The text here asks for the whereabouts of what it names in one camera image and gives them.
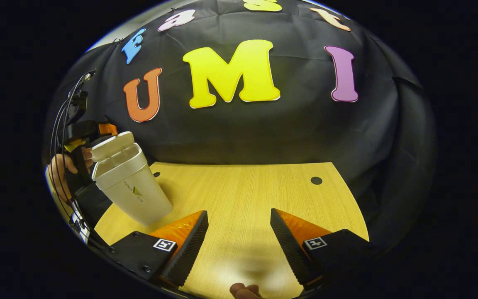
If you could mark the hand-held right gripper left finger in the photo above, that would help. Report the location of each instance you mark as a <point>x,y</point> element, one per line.
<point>191,251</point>

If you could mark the wooden desktop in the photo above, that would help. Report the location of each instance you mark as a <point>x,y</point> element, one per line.
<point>243,195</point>

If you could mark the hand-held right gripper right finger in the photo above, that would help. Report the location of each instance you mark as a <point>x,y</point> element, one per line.
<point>288,249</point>

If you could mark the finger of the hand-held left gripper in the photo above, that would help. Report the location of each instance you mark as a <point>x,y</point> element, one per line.
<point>107,129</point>

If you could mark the white desktop garbage bin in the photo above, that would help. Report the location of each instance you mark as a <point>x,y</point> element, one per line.
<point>135,195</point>

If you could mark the black backdrop cloth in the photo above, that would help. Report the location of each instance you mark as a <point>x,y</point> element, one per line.
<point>243,133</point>

